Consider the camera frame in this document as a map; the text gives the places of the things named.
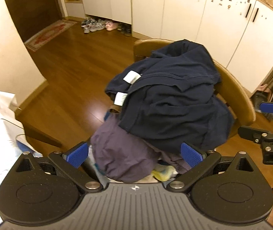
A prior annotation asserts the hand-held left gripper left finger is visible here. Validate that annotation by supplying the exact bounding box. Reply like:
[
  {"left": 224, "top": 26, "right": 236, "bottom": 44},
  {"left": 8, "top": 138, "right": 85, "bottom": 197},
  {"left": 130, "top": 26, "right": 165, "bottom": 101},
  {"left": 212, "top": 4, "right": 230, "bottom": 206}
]
[{"left": 16, "top": 142, "right": 103, "bottom": 193}]

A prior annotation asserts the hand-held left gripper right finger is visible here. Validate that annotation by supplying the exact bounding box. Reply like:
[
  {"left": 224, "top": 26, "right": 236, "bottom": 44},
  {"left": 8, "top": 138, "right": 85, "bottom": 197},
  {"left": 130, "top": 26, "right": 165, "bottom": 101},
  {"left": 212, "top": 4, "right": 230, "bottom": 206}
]
[{"left": 167, "top": 142, "right": 255, "bottom": 193}]

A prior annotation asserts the navy blue t-shirt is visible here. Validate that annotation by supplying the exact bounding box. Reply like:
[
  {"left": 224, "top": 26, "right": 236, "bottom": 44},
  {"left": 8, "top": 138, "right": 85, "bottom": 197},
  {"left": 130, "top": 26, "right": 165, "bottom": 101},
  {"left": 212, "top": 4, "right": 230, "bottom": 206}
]
[{"left": 105, "top": 39, "right": 235, "bottom": 154}]

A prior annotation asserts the yellow cloth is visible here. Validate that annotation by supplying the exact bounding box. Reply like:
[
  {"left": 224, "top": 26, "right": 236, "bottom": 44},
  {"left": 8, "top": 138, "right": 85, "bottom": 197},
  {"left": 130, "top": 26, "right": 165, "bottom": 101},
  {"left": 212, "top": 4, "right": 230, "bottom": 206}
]
[{"left": 151, "top": 166, "right": 175, "bottom": 182}]

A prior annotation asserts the wooden chair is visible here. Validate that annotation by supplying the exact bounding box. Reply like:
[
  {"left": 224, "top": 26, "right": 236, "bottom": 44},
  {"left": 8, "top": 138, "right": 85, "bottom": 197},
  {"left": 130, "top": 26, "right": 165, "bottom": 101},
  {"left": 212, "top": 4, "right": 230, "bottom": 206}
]
[{"left": 133, "top": 38, "right": 257, "bottom": 139}]

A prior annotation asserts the purple garment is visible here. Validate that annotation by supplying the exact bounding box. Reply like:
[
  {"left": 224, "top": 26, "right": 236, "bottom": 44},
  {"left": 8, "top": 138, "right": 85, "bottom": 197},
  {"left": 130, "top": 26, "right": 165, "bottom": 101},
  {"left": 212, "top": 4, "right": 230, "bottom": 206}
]
[{"left": 90, "top": 114, "right": 192, "bottom": 184}]

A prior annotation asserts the white cabinet with stickers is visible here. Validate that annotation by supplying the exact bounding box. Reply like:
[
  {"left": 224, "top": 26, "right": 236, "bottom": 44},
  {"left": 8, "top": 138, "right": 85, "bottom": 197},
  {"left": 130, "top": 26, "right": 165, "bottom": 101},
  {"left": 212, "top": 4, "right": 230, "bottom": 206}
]
[{"left": 132, "top": 0, "right": 273, "bottom": 94}]

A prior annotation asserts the patterned door rug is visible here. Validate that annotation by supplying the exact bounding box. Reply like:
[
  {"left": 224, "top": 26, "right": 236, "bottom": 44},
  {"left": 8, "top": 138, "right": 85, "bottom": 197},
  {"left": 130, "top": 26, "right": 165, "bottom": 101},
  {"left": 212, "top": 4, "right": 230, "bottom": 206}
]
[{"left": 24, "top": 20, "right": 78, "bottom": 52}]

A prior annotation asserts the row of shoes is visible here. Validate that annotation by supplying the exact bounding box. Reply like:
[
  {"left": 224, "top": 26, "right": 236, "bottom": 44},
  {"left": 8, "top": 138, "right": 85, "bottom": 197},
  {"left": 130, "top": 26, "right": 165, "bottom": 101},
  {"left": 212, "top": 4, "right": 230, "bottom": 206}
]
[{"left": 80, "top": 16, "right": 133, "bottom": 37}]

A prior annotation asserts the dark wooden door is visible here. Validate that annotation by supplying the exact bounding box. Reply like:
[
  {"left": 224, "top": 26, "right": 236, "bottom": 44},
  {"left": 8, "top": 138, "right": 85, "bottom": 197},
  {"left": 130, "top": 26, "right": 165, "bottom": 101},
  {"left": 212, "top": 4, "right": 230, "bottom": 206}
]
[{"left": 0, "top": 0, "right": 62, "bottom": 42}]

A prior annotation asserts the white shoe cabinet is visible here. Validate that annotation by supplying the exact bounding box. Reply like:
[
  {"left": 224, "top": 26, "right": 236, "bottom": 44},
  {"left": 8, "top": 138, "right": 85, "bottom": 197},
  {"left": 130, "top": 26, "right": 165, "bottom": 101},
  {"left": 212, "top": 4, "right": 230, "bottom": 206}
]
[{"left": 79, "top": 0, "right": 133, "bottom": 25}]

